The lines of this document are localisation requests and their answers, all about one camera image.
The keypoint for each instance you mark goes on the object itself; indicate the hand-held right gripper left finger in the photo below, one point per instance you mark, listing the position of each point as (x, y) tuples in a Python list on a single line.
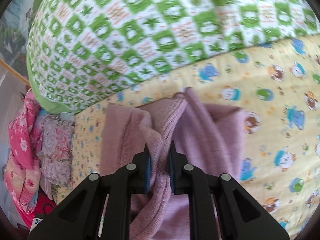
[(148, 175)]

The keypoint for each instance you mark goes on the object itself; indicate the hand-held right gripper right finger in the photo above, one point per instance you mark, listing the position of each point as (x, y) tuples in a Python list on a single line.
[(172, 175)]

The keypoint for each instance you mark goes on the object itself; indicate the purple knit sweater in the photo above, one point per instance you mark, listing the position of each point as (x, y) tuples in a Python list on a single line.
[(212, 135)]

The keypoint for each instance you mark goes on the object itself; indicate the pale floral quilt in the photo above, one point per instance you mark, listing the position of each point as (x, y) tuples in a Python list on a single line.
[(55, 142)]

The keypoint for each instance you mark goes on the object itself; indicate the red cloth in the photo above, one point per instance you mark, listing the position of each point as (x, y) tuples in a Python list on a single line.
[(41, 197)]

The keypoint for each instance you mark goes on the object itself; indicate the white blue printed packet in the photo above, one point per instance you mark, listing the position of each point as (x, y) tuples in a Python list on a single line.
[(37, 223)]

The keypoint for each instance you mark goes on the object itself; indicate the yellow cartoon bedsheet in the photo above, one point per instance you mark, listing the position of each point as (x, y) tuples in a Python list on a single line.
[(275, 105)]

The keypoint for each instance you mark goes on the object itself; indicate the pink floral quilt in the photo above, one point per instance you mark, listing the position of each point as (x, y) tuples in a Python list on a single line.
[(22, 142)]

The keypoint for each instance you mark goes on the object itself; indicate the green checkered quilt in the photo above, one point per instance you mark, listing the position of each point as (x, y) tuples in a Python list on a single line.
[(150, 30)]

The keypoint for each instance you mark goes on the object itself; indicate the wooden trim strip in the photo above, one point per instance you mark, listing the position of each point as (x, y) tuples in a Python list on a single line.
[(15, 72)]

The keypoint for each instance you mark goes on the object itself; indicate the landscape wall poster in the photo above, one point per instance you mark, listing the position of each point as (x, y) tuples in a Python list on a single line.
[(15, 30)]

